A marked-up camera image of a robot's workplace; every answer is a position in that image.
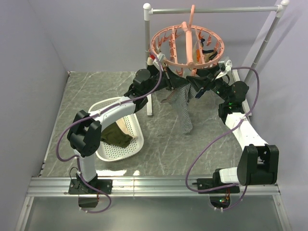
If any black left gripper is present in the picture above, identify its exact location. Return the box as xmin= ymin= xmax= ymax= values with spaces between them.
xmin=144 ymin=66 xmax=190 ymax=96

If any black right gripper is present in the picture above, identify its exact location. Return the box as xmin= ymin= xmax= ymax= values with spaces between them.
xmin=186 ymin=64 xmax=230 ymax=103

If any grey striped boxer underwear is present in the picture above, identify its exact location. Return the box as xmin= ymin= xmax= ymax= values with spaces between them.
xmin=161 ymin=84 xmax=197 ymax=134

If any pink round clip hanger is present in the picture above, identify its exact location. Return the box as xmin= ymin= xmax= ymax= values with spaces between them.
xmin=149 ymin=5 xmax=225 ymax=77

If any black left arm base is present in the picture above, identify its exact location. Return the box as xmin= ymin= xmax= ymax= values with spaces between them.
xmin=68 ymin=177 xmax=113 ymax=209

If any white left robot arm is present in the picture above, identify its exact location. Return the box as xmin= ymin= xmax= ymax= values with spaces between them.
xmin=67 ymin=67 xmax=189 ymax=193

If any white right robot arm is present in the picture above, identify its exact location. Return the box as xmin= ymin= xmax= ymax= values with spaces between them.
xmin=196 ymin=77 xmax=279 ymax=193

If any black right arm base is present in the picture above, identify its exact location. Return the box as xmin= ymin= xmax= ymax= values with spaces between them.
xmin=193 ymin=178 xmax=240 ymax=210

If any navy blue hanging underwear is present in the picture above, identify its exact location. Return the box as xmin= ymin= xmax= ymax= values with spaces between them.
xmin=195 ymin=87 xmax=207 ymax=99

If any beige underwear in basket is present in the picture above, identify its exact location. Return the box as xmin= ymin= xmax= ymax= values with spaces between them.
xmin=116 ymin=118 xmax=138 ymax=139

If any olive green underwear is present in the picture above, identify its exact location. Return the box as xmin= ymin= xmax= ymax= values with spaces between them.
xmin=101 ymin=123 xmax=133 ymax=148

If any black hanging sock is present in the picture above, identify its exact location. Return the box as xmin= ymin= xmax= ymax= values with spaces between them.
xmin=147 ymin=64 xmax=159 ymax=75

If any beige hanging garment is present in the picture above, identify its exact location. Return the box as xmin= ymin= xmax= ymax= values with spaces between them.
xmin=193 ymin=42 xmax=218 ymax=63

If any silver clothes rack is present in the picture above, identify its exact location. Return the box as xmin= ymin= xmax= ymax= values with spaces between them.
xmin=141 ymin=0 xmax=289 ymax=116

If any white perforated laundry basket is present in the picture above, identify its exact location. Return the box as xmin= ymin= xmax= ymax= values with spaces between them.
xmin=88 ymin=96 xmax=144 ymax=162

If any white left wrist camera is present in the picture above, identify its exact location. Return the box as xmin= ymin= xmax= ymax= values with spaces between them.
xmin=147 ymin=53 xmax=165 ymax=69

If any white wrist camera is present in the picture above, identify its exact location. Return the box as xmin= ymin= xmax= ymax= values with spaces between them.
xmin=215 ymin=59 xmax=232 ymax=79
xmin=147 ymin=53 xmax=165 ymax=69

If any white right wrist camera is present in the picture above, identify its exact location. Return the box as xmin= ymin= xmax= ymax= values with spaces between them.
xmin=215 ymin=59 xmax=232 ymax=79

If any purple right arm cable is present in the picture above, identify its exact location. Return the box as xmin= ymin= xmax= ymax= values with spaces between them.
xmin=185 ymin=66 xmax=261 ymax=210

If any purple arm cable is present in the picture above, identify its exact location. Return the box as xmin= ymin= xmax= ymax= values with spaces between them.
xmin=185 ymin=66 xmax=261 ymax=210
xmin=57 ymin=50 xmax=167 ymax=214

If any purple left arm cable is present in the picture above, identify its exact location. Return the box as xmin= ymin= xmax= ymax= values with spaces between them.
xmin=57 ymin=50 xmax=167 ymax=214

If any aluminium mounting rail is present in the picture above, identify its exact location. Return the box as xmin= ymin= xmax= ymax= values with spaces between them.
xmin=16 ymin=176 xmax=292 ymax=231

